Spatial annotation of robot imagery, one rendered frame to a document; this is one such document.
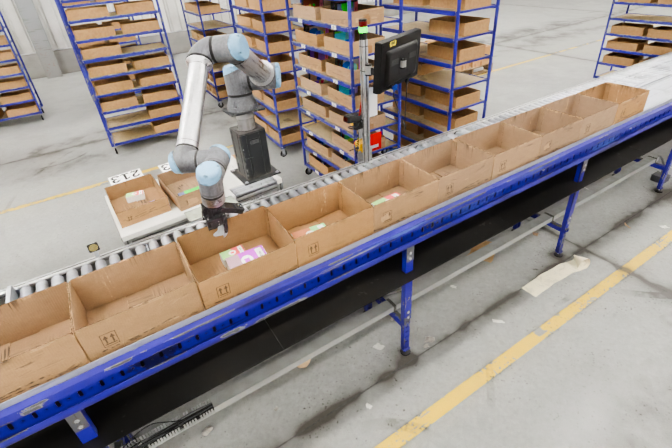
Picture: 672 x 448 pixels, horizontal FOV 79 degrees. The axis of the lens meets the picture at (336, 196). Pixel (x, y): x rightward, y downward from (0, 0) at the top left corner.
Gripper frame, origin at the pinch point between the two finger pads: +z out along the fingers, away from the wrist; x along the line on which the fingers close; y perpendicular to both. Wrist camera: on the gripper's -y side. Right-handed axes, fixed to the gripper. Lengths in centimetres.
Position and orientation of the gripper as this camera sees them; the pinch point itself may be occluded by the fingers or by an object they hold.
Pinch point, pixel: (225, 233)
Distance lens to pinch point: 184.4
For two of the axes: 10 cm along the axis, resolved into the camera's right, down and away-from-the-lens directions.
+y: -8.4, 3.2, -4.3
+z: -0.7, 7.3, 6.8
